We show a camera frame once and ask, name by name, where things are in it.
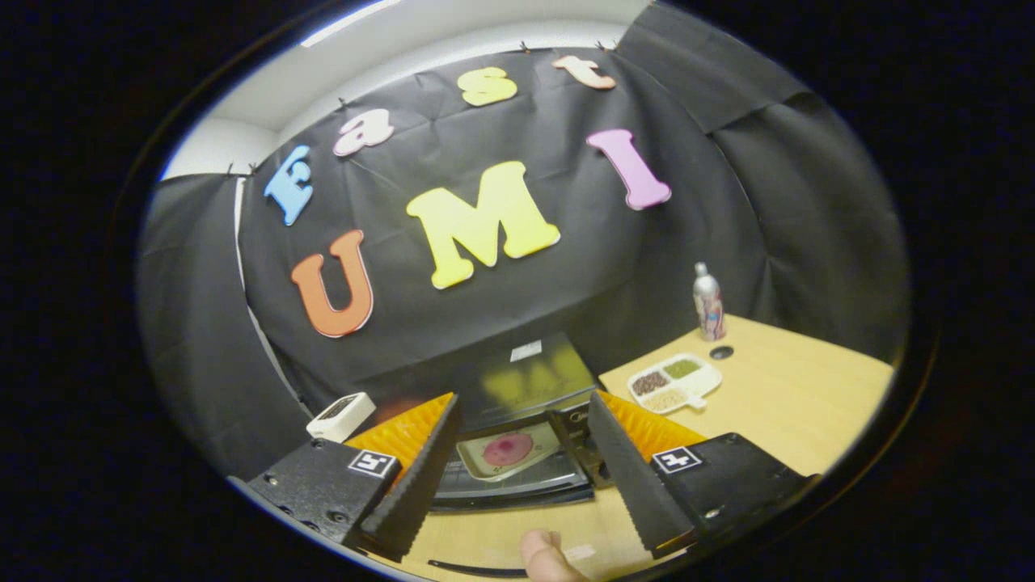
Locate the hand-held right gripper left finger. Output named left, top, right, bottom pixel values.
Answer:
left=247, top=394, right=463, bottom=563

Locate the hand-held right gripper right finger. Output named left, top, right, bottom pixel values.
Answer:
left=588, top=392, right=817, bottom=560

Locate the white food tray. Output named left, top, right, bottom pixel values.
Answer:
left=457, top=420, right=563, bottom=483

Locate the pink round food slice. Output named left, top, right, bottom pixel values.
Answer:
left=483, top=432, right=534, bottom=467

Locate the black electric oven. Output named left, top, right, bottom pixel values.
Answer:
left=380, top=331, right=617, bottom=513

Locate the white boxy appliance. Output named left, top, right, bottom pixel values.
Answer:
left=306, top=392, right=377, bottom=443

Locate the white divided grain plate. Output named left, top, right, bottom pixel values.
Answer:
left=627, top=352, right=723, bottom=415

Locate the silver printed bottle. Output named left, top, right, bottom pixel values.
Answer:
left=693, top=262, right=727, bottom=342

